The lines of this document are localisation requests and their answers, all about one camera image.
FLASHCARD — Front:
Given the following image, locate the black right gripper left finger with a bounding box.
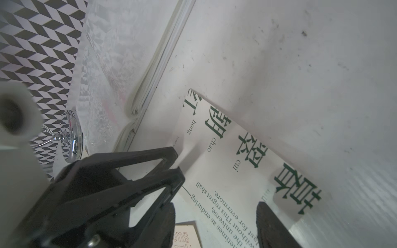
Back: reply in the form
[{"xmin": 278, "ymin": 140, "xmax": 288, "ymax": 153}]
[{"xmin": 136, "ymin": 203, "xmax": 176, "ymax": 248}]

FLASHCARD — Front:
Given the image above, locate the white photo album bicycle cover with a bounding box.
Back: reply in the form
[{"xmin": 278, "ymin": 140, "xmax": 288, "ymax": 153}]
[{"xmin": 67, "ymin": 1, "xmax": 194, "ymax": 155}]

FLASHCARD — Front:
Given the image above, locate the white calligraphy card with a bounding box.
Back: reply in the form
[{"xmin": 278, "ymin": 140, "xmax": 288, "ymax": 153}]
[{"xmin": 170, "ymin": 89, "xmax": 324, "ymax": 248}]

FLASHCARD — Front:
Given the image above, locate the chrome wire cup stand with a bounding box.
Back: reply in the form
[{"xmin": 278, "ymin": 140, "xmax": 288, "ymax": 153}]
[{"xmin": 32, "ymin": 109, "xmax": 83, "ymax": 164}]

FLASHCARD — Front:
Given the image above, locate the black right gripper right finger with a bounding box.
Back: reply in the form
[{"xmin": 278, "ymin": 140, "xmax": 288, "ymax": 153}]
[{"xmin": 256, "ymin": 201, "xmax": 301, "ymax": 248}]

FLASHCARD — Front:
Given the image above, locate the pale pink card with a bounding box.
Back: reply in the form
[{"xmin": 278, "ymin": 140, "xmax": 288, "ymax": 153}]
[{"xmin": 172, "ymin": 221, "xmax": 202, "ymax": 248}]

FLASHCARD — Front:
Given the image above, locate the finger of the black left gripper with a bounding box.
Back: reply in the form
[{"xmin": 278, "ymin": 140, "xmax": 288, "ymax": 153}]
[
  {"xmin": 18, "ymin": 168, "xmax": 185, "ymax": 248},
  {"xmin": 53, "ymin": 147, "xmax": 178, "ymax": 198}
]

